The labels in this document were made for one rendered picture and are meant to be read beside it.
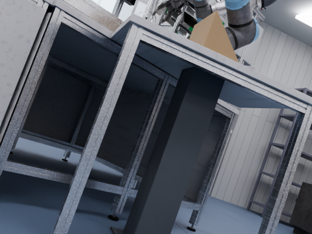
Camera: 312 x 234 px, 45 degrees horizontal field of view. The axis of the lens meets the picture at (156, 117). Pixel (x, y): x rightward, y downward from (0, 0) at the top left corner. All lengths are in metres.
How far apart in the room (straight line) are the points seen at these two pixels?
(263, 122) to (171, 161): 4.87
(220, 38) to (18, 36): 0.81
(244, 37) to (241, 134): 4.50
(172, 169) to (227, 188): 4.63
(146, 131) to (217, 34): 0.68
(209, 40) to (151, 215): 0.79
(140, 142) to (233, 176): 4.36
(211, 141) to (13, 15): 1.63
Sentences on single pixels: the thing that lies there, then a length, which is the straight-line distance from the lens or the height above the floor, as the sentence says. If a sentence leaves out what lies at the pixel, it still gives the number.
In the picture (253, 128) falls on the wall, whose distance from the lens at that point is 6.37.
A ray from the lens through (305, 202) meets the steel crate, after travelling 5.27.
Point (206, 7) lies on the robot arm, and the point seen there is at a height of 1.24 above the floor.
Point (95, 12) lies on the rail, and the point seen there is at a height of 0.92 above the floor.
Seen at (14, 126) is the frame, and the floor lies 0.32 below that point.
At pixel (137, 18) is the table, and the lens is 1.41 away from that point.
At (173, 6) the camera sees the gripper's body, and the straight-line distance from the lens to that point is 2.24.
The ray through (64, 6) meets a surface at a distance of 1.66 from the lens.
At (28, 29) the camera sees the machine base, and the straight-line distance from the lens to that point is 1.60.
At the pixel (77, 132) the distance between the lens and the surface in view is 3.84.
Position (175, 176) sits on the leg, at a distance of 1.69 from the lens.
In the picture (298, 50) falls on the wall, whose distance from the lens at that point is 6.90.
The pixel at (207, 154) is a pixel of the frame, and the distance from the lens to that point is 2.68.
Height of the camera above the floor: 0.44
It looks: 4 degrees up
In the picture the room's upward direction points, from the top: 20 degrees clockwise
